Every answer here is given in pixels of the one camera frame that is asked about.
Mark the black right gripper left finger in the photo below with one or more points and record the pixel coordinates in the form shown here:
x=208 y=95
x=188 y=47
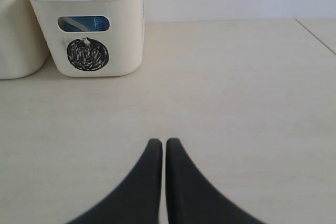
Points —
x=137 y=198

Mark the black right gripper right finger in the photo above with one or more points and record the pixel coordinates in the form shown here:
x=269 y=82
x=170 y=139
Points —
x=191 y=198

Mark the cream bin with circle mark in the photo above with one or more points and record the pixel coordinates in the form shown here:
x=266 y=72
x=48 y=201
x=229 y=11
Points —
x=115 y=52

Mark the cream bin with square mark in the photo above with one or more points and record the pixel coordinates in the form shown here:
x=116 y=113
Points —
x=23 y=46

